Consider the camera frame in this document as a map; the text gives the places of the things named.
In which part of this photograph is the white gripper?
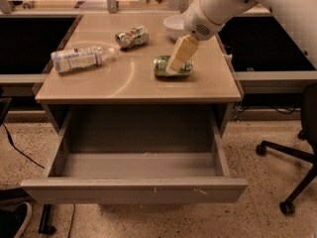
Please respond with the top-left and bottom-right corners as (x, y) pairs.
(169, 0), (223, 66)

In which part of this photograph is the green soda can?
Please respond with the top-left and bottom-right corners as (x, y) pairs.
(154, 56), (193, 78)

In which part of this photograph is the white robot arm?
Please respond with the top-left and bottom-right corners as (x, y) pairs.
(166, 0), (317, 74)

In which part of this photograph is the crushed silver can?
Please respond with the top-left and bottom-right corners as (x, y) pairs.
(115, 26), (149, 50)

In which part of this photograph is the beige drawer cabinet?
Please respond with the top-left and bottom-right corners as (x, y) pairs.
(31, 12), (244, 138)

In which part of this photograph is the open grey top drawer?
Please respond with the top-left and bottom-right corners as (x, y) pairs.
(22, 105), (247, 204)

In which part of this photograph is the white bowl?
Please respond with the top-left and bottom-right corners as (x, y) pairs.
(163, 15), (186, 41)

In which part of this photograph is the clear plastic water bottle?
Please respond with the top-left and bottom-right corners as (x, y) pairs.
(51, 46), (119, 74)

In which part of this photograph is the black office chair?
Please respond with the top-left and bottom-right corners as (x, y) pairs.
(256, 83), (317, 215)

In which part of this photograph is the black stand foot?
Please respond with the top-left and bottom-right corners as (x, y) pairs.
(38, 204), (56, 235)

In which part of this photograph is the black shoe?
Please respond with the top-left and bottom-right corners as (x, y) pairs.
(0, 202), (33, 238)

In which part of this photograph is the black floor cable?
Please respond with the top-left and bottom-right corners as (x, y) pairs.
(1, 122), (46, 171)

